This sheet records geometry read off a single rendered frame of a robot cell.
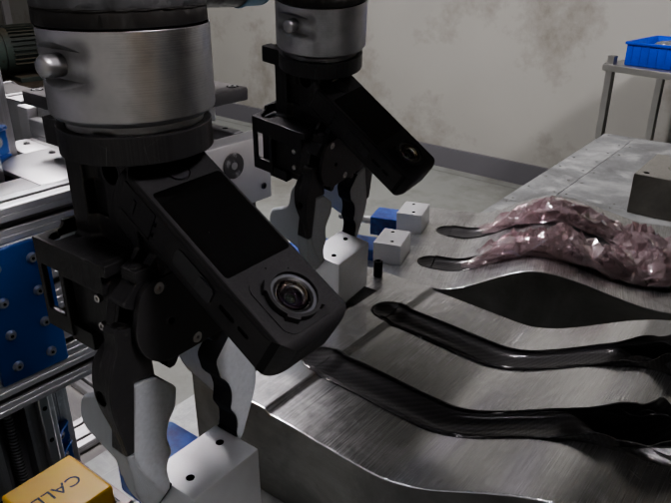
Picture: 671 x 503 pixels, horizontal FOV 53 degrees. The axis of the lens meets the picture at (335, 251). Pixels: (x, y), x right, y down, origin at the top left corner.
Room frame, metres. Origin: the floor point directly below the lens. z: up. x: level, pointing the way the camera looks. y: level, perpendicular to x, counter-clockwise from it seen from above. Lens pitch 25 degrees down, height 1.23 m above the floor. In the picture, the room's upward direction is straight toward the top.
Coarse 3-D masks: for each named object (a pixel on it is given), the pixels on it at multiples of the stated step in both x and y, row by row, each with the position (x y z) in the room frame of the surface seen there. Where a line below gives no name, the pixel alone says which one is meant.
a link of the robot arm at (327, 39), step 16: (288, 16) 0.55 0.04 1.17; (304, 16) 0.54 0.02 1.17; (320, 16) 0.54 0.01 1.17; (336, 16) 0.54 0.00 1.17; (352, 16) 0.55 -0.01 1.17; (288, 32) 0.55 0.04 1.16; (304, 32) 0.55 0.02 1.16; (320, 32) 0.54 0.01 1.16; (336, 32) 0.54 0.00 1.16; (352, 32) 0.55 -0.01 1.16; (288, 48) 0.56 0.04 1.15; (304, 48) 0.55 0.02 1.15; (320, 48) 0.54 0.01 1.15; (336, 48) 0.55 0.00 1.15; (352, 48) 0.56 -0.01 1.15
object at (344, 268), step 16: (288, 240) 0.65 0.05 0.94; (336, 240) 0.62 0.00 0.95; (352, 240) 0.62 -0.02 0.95; (336, 256) 0.59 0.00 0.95; (352, 256) 0.59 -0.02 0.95; (320, 272) 0.59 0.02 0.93; (336, 272) 0.58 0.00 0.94; (352, 272) 0.60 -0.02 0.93; (336, 288) 0.58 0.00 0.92; (352, 288) 0.60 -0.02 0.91
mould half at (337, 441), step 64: (384, 320) 0.56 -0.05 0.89; (448, 320) 0.57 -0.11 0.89; (512, 320) 0.58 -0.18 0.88; (640, 320) 0.50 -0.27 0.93; (256, 384) 0.46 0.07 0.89; (320, 384) 0.46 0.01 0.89; (448, 384) 0.47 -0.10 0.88; (512, 384) 0.46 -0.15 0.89; (576, 384) 0.42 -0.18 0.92; (640, 384) 0.40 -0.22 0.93; (320, 448) 0.39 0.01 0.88; (384, 448) 0.39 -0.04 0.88; (448, 448) 0.38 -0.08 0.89; (512, 448) 0.36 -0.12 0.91; (576, 448) 0.34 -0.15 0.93
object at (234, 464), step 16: (176, 432) 0.34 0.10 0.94; (208, 432) 0.32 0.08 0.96; (224, 432) 0.32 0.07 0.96; (176, 448) 0.32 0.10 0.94; (192, 448) 0.31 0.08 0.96; (208, 448) 0.31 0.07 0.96; (224, 448) 0.31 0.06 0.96; (240, 448) 0.31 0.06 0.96; (256, 448) 0.31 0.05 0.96; (176, 464) 0.29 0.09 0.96; (192, 464) 0.29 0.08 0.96; (208, 464) 0.29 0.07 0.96; (224, 464) 0.29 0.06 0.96; (240, 464) 0.29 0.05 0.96; (256, 464) 0.30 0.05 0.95; (176, 480) 0.28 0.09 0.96; (192, 480) 0.28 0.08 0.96; (208, 480) 0.28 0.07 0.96; (224, 480) 0.28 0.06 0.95; (240, 480) 0.29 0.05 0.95; (256, 480) 0.30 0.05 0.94; (176, 496) 0.28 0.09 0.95; (192, 496) 0.27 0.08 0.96; (208, 496) 0.27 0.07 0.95; (224, 496) 0.28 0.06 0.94; (240, 496) 0.29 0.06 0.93; (256, 496) 0.30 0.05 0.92
